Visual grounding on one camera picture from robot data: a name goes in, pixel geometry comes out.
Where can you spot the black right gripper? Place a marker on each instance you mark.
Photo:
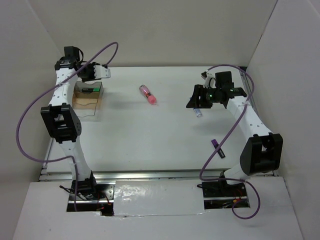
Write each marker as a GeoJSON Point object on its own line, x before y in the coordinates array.
{"type": "Point", "coordinates": [202, 103]}

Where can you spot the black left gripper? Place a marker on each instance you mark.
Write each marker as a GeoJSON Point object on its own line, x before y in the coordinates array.
{"type": "Point", "coordinates": [92, 77]}

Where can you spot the green black highlighter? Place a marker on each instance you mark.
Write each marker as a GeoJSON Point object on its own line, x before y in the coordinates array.
{"type": "Point", "coordinates": [96, 89]}

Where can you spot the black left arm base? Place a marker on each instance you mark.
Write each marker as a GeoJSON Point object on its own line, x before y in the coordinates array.
{"type": "Point", "coordinates": [89, 191]}

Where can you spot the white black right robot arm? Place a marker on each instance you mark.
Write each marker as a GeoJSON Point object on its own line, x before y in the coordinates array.
{"type": "Point", "coordinates": [263, 149]}

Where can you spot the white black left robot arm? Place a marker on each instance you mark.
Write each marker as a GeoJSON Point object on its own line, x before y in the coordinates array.
{"type": "Point", "coordinates": [64, 126]}

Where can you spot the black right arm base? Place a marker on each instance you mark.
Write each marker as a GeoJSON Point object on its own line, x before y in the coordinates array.
{"type": "Point", "coordinates": [220, 189]}

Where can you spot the blue cap spray bottle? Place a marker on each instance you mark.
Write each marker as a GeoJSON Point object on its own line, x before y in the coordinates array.
{"type": "Point", "coordinates": [197, 112]}

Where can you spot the smoky grey plastic tray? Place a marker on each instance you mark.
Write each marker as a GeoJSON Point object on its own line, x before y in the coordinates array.
{"type": "Point", "coordinates": [90, 87]}

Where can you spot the amber plastic tray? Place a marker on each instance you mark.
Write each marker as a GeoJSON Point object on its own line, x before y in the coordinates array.
{"type": "Point", "coordinates": [87, 101]}

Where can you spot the pink glue bottle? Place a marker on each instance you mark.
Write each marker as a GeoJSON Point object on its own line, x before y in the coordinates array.
{"type": "Point", "coordinates": [148, 95]}

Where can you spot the clear plastic tray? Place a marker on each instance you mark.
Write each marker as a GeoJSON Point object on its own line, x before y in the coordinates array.
{"type": "Point", "coordinates": [87, 115]}

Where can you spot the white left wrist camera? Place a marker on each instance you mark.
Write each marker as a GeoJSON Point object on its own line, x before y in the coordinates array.
{"type": "Point", "coordinates": [101, 72]}

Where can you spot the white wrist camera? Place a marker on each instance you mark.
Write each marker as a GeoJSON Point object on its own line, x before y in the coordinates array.
{"type": "Point", "coordinates": [209, 79]}
{"type": "Point", "coordinates": [101, 72]}

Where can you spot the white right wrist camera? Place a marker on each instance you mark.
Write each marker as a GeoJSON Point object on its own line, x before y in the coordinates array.
{"type": "Point", "coordinates": [209, 79]}

